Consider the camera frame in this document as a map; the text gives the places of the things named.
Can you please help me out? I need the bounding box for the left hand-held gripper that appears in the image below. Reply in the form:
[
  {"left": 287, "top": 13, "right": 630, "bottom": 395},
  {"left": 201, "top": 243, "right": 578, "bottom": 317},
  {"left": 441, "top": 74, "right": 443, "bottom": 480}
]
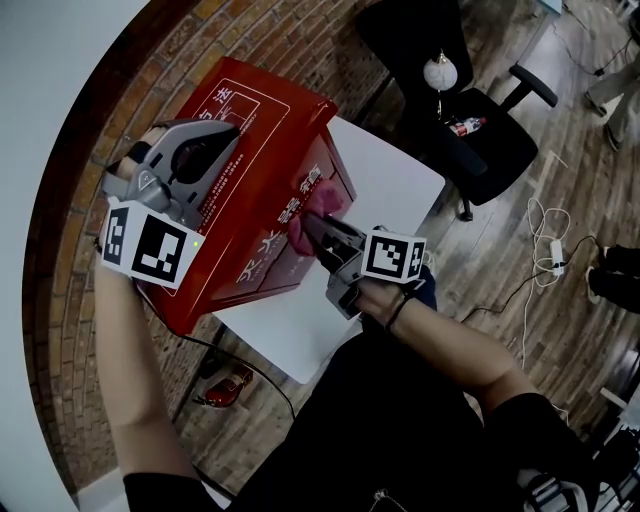
[{"left": 101, "top": 118, "right": 243, "bottom": 291}]

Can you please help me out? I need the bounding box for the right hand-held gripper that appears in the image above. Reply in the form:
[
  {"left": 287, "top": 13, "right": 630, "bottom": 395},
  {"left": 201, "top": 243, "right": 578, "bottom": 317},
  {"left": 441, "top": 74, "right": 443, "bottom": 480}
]
[{"left": 302, "top": 213, "right": 429, "bottom": 322}]

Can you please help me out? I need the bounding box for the pink cloth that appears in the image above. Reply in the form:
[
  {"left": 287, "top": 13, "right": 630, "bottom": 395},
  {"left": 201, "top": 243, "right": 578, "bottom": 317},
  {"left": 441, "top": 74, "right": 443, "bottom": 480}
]
[{"left": 287, "top": 178, "right": 346, "bottom": 259}]

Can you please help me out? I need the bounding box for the red fire extinguisher box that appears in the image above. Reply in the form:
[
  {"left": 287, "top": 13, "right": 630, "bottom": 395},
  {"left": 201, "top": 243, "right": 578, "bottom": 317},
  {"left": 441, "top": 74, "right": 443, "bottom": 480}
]
[{"left": 134, "top": 56, "right": 357, "bottom": 336}]

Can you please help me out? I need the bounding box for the person's right forearm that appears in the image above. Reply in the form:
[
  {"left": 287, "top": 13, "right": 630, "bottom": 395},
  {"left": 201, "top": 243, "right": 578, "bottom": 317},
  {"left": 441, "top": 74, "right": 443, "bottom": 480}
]
[{"left": 387, "top": 299, "right": 531, "bottom": 426}]

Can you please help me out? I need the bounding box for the person's left forearm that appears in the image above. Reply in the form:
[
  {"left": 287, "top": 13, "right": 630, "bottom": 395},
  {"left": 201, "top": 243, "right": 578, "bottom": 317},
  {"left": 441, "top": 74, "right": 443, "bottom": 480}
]
[{"left": 93, "top": 264, "right": 199, "bottom": 479}]

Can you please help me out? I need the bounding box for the red fire extinguisher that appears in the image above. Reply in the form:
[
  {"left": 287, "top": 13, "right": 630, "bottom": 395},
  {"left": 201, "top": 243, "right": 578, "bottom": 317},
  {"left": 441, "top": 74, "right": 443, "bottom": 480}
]
[{"left": 192, "top": 363, "right": 254, "bottom": 407}]

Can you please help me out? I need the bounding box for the person's left hand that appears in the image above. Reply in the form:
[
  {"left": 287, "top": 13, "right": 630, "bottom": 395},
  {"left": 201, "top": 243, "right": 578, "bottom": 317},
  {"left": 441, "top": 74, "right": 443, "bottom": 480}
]
[{"left": 118, "top": 125, "right": 168, "bottom": 179}]

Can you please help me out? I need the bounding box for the person's right hand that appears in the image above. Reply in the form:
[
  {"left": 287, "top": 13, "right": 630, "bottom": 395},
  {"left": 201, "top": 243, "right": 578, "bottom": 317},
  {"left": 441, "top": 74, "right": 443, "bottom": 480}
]
[{"left": 357, "top": 278, "right": 417, "bottom": 327}]

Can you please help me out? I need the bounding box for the person's dark trouser leg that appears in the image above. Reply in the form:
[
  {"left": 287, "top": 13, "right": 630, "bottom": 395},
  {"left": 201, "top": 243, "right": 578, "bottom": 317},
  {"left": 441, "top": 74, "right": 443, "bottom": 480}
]
[{"left": 413, "top": 262, "right": 440, "bottom": 312}]

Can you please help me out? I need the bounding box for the plastic bottle with red label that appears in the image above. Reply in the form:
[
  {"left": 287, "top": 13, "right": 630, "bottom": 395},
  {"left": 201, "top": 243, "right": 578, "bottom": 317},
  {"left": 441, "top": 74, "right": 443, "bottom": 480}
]
[{"left": 448, "top": 116, "right": 487, "bottom": 138}]

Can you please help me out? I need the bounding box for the small black floor object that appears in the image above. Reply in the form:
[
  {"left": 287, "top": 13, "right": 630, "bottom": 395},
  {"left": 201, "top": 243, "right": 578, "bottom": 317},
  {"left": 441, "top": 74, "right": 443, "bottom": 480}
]
[{"left": 199, "top": 349, "right": 222, "bottom": 380}]

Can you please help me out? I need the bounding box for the black office chair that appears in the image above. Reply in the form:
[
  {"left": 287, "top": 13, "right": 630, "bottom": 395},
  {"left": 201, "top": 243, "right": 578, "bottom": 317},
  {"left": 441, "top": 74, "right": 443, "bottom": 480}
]
[{"left": 354, "top": 0, "right": 560, "bottom": 222}]

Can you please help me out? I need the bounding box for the white round ornament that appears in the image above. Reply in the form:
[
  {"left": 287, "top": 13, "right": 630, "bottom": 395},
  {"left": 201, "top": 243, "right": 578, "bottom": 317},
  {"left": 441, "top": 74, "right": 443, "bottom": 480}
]
[{"left": 423, "top": 48, "right": 459, "bottom": 92}]

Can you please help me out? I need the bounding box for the person's dark shirt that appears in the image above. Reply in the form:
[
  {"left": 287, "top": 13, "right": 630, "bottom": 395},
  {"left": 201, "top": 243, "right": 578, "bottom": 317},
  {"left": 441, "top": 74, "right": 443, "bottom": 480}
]
[{"left": 122, "top": 324, "right": 601, "bottom": 512}]

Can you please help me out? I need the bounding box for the light blue desk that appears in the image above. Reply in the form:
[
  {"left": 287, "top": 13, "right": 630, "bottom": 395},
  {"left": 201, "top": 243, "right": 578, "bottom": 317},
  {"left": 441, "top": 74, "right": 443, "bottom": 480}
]
[{"left": 517, "top": 0, "right": 567, "bottom": 77}]

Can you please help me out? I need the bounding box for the person's grey white shoe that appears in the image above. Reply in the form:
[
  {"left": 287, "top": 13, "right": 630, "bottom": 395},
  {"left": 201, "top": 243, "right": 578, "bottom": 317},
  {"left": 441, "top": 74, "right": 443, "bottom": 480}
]
[{"left": 517, "top": 467, "right": 587, "bottom": 512}]

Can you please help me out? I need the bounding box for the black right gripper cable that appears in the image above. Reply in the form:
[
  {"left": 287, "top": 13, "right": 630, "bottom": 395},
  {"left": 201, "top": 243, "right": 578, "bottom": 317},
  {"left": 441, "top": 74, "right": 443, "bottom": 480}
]
[{"left": 384, "top": 279, "right": 427, "bottom": 332}]

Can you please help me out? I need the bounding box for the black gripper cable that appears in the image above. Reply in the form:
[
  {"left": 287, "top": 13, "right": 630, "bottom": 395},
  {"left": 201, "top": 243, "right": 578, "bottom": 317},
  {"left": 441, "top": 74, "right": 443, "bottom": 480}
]
[
  {"left": 384, "top": 279, "right": 427, "bottom": 332},
  {"left": 134, "top": 284, "right": 296, "bottom": 419}
]

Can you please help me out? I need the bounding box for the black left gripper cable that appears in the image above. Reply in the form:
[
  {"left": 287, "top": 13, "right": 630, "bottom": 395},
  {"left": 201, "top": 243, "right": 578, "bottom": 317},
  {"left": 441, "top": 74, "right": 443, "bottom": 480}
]
[{"left": 134, "top": 284, "right": 296, "bottom": 419}]

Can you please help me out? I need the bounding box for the black floor cable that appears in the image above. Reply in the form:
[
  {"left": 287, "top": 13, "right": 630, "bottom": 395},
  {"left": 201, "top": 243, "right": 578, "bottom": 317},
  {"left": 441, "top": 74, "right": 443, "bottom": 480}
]
[{"left": 459, "top": 234, "right": 610, "bottom": 325}]

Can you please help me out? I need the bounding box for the white floor cable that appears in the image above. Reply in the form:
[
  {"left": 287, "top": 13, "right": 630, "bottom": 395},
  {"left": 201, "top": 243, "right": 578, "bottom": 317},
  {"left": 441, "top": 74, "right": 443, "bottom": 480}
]
[{"left": 519, "top": 197, "right": 572, "bottom": 372}]

